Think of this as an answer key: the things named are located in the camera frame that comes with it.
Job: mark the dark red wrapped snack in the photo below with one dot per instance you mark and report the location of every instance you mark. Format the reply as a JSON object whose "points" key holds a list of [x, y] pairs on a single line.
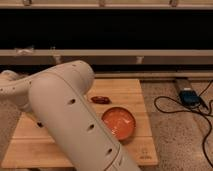
{"points": [[101, 100]]}

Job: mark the wooden table board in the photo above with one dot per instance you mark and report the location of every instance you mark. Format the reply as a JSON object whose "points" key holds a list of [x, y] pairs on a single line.
{"points": [[32, 147]]}

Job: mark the grey shelf rail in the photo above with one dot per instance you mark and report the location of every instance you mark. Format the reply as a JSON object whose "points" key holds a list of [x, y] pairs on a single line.
{"points": [[135, 57]]}

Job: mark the blue power adapter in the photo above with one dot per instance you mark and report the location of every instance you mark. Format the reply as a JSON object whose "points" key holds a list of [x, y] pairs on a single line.
{"points": [[189, 97]]}

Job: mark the orange bowl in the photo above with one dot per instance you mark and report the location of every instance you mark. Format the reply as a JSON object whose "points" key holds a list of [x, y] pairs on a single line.
{"points": [[120, 121]]}

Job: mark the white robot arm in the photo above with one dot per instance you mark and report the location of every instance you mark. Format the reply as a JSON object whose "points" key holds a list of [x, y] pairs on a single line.
{"points": [[56, 97]]}

